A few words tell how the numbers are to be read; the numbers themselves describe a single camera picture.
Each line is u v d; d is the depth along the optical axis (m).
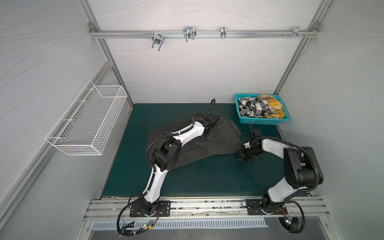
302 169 0.47
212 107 0.80
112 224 0.70
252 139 0.78
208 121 0.76
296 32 0.76
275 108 1.04
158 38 0.80
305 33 0.79
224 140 0.99
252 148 0.79
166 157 0.54
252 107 1.08
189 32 0.77
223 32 0.78
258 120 1.04
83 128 0.67
